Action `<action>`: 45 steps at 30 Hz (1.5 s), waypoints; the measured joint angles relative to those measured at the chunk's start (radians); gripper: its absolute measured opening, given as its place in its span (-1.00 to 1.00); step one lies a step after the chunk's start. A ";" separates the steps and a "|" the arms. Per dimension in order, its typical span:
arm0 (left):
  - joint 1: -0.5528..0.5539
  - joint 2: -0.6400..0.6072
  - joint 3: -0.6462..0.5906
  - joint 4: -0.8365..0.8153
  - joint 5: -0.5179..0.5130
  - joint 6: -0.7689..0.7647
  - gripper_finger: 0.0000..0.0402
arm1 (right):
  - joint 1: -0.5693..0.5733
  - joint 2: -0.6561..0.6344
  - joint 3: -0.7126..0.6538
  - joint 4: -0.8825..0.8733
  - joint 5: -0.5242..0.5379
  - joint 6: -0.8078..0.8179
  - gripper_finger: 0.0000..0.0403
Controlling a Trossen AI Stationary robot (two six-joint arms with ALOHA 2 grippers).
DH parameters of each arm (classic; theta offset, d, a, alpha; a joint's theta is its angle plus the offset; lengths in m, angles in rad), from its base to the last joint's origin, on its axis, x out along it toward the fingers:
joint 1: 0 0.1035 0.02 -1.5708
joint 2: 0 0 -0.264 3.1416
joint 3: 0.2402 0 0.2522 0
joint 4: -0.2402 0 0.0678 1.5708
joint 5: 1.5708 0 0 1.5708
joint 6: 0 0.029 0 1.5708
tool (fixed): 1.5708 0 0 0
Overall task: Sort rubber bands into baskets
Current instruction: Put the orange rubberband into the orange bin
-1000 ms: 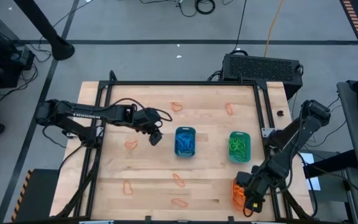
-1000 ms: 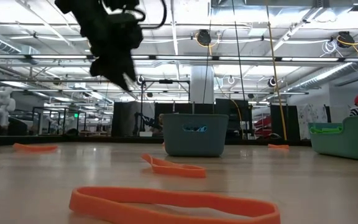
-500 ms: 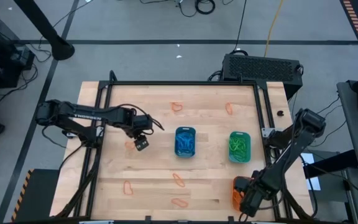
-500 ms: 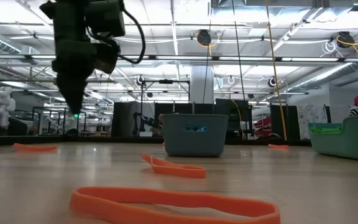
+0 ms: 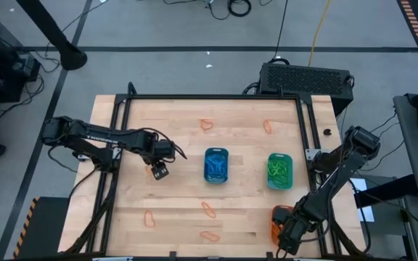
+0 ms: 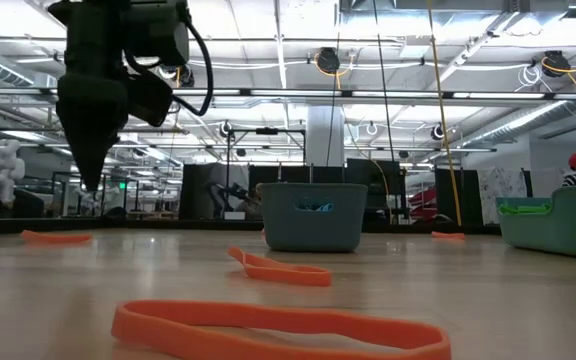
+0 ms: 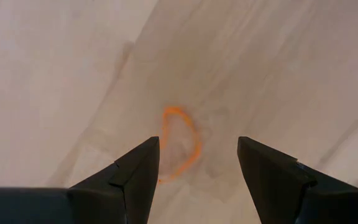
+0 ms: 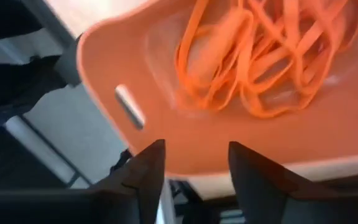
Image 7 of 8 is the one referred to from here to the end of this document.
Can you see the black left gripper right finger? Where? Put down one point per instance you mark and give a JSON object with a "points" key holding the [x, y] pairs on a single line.
{"points": [[291, 199]]}

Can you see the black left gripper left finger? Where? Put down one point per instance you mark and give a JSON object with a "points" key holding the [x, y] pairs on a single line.
{"points": [[104, 202]]}

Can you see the orange rubber band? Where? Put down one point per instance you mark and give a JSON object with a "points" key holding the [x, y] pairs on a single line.
{"points": [[196, 146]]}

